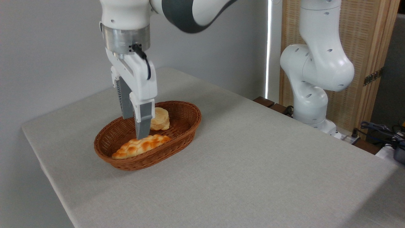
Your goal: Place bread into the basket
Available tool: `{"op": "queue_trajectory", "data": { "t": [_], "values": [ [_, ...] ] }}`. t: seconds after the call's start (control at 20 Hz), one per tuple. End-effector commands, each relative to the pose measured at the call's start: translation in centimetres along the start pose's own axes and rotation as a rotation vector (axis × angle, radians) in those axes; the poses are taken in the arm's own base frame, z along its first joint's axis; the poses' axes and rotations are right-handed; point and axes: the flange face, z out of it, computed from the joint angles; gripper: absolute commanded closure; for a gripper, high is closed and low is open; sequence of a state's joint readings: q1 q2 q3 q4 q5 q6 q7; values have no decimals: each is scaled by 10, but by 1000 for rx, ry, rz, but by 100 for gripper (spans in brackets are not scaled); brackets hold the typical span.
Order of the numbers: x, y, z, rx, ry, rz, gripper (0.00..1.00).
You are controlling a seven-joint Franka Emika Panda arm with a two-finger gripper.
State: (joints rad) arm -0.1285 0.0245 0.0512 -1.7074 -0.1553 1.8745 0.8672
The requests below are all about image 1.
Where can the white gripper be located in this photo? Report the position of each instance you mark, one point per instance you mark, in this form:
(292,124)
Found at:
(139,79)

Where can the round orange bread bun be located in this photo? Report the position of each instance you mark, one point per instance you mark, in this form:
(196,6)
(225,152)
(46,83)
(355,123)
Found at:
(159,118)

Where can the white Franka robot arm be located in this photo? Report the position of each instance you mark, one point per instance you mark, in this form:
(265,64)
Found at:
(316,63)

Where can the long braided bread loaf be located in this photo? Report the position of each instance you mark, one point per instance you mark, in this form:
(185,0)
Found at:
(139,145)

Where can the brown wicker basket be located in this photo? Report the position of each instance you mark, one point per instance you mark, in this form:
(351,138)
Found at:
(186,120)

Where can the grey tablecloth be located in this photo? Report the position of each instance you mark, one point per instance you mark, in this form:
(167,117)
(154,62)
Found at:
(253,174)

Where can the white power strip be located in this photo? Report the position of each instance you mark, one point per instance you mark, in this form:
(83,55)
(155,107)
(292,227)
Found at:
(346,138)

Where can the wooden bamboo folding screen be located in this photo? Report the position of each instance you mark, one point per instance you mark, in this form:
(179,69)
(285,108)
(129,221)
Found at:
(357,31)

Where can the metal screen hinge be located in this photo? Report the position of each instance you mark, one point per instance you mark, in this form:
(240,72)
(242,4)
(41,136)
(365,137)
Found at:
(373,77)

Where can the grey device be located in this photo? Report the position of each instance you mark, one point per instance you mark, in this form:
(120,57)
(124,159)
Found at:
(400,155)

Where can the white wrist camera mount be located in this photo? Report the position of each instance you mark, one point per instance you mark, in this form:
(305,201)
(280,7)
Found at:
(101,28)

